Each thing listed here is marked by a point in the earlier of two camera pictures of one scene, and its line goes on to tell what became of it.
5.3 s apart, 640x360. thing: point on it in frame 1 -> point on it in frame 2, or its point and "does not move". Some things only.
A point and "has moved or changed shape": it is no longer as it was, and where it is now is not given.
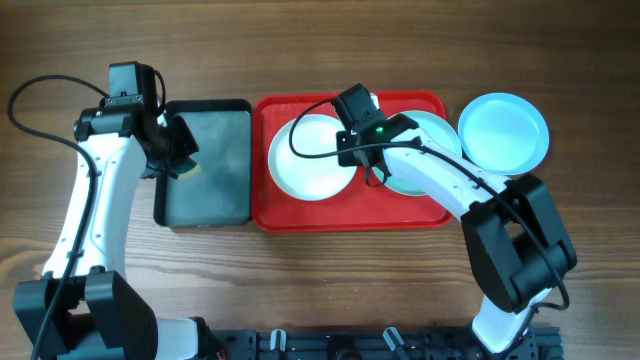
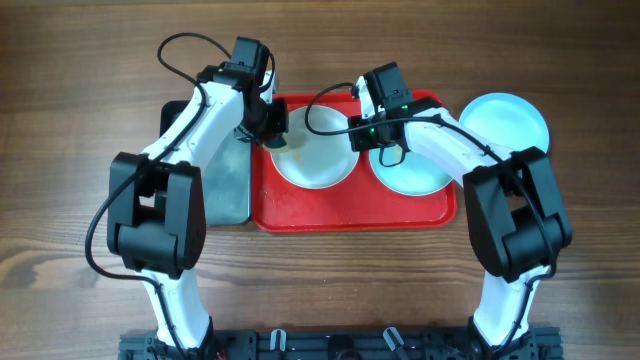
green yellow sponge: [195, 170] has moved or changed shape
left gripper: [176, 148] -> [275, 118]
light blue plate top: [503, 133] does not move
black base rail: [393, 343] does not move
